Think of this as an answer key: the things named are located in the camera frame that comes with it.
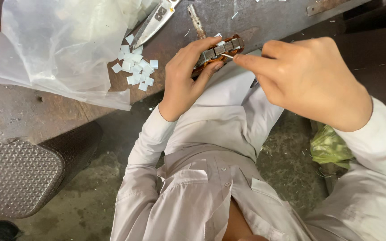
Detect person's left hand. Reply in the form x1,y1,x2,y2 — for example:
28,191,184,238
158,36,224,122

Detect green plastic bag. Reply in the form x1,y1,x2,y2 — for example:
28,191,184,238
310,123,354,169

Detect copper wound motor armature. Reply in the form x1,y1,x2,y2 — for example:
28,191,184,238
187,4,245,78

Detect metal bracket plate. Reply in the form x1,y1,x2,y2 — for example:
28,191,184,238
306,0,356,17

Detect person's right hand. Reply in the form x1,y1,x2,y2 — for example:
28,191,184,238
233,37,373,132

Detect person's white shirt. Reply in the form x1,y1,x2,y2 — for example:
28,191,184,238
111,50,386,241

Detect grey patterned stool seat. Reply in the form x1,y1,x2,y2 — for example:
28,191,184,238
0,121,103,219

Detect clear plastic bag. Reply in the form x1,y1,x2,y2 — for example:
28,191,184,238
0,0,162,112

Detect metal scissors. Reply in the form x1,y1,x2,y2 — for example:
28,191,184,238
132,0,182,50

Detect pile of white paper squares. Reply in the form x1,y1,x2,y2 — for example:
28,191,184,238
111,32,159,92

